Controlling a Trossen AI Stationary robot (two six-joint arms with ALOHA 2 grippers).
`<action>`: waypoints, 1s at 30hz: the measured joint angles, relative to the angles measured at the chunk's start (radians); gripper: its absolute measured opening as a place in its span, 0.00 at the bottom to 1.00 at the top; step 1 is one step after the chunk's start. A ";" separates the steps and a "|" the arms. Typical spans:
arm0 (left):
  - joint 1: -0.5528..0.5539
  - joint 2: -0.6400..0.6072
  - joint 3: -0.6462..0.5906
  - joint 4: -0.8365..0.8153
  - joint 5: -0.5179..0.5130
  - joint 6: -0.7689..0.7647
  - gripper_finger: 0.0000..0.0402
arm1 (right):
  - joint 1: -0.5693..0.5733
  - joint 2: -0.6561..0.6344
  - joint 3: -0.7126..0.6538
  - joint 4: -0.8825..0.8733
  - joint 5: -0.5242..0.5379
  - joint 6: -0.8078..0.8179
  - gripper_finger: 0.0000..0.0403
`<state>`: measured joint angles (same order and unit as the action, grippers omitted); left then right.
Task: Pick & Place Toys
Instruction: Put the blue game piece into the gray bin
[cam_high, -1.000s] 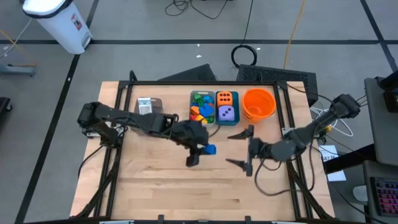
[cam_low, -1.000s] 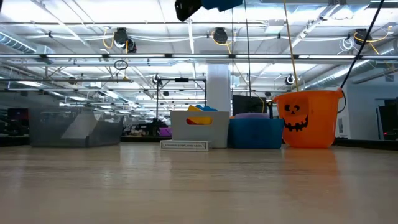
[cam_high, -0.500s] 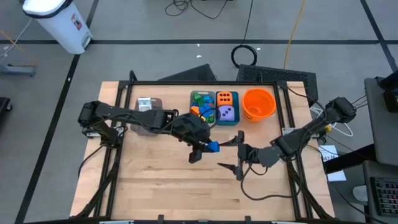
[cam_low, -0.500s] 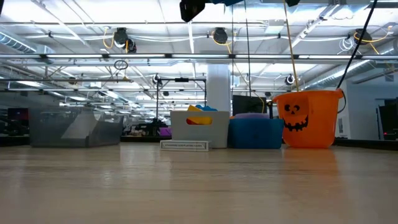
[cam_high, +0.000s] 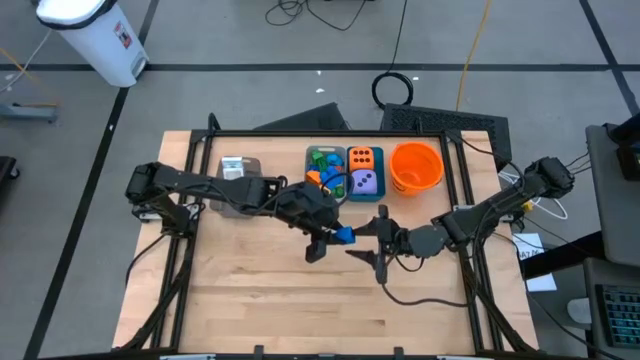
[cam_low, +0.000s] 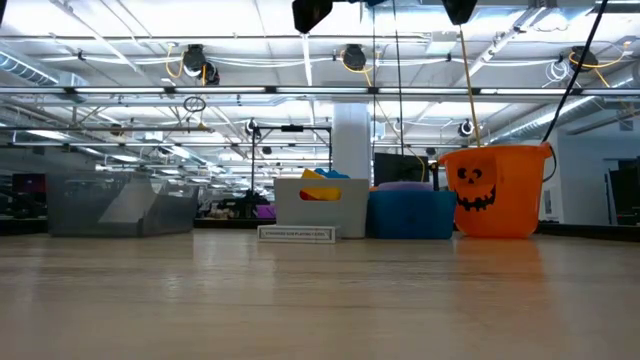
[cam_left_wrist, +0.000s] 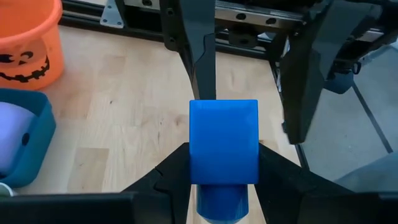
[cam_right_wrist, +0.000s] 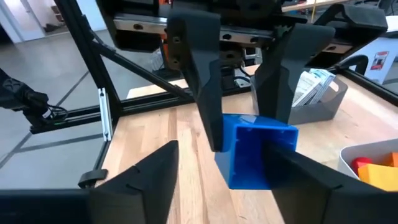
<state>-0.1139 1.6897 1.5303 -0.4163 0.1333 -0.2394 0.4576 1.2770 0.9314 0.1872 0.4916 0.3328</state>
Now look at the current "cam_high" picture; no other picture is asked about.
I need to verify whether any teal plastic tray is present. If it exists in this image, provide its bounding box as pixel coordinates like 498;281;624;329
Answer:
345;145;386;203

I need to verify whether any orange foam die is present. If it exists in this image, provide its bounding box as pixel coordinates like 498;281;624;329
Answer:
348;146;375;173

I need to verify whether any black chair base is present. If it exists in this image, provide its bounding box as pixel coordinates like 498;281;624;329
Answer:
0;155;21;187

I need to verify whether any white floor cable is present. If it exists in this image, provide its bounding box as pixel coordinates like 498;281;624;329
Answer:
0;28;53;95

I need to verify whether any purple foam die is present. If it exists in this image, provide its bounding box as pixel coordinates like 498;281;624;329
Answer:
349;168;379;196

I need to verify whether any white looped cable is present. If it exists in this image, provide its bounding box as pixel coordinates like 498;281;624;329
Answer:
498;172;570;222

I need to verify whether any grey floor stand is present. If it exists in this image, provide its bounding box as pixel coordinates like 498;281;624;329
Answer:
0;101;60;125

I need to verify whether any white paper sheet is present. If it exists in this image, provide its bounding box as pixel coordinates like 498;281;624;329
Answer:
511;232;547;262
524;272;559;294

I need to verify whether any black aluminium rig frame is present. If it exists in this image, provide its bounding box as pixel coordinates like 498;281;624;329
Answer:
119;112;539;360

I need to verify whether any orange pumpkin bucket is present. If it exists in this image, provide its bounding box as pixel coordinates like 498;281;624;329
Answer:
388;141;445;197

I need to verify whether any yellow hanging cable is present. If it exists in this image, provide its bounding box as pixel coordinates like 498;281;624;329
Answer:
454;0;495;113

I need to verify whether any yellow floor cable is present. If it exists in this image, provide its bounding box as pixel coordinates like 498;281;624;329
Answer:
0;47;59;107

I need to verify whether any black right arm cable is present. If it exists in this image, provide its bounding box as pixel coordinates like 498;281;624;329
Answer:
457;135;526;187

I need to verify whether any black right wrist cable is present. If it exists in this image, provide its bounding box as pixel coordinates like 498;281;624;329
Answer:
382;249;474;308

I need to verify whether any black tangled floor cable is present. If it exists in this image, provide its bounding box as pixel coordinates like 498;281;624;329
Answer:
263;0;371;32

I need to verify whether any backlit keyboard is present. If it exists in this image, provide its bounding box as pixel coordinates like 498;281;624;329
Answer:
593;283;640;350

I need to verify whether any black hanging coiled cable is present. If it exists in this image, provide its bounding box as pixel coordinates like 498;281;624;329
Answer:
370;0;416;112

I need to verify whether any clear grey plastic bin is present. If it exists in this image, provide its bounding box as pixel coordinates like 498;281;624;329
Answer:
304;145;349;204

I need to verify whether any black device on desk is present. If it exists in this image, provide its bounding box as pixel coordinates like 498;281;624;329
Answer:
602;111;640;182

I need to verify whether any white trash bin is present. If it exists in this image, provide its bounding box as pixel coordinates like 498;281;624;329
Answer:
34;0;150;89

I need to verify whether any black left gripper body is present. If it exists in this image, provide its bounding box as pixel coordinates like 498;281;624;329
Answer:
277;180;342;236

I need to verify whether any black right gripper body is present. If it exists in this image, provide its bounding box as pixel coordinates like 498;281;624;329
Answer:
374;203;451;285

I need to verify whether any black left base cable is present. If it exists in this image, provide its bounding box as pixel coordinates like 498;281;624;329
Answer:
124;230;171;287

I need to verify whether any black desk leg bar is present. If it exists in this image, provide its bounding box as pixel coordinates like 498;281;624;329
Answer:
519;230;607;281

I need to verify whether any grey plastic tray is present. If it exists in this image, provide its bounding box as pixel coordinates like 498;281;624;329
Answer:
209;155;264;219

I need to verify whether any black computer case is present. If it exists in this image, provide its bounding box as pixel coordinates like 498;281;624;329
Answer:
379;102;513;174

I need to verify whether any dark grey desk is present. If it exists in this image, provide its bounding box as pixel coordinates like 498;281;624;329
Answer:
582;256;640;360

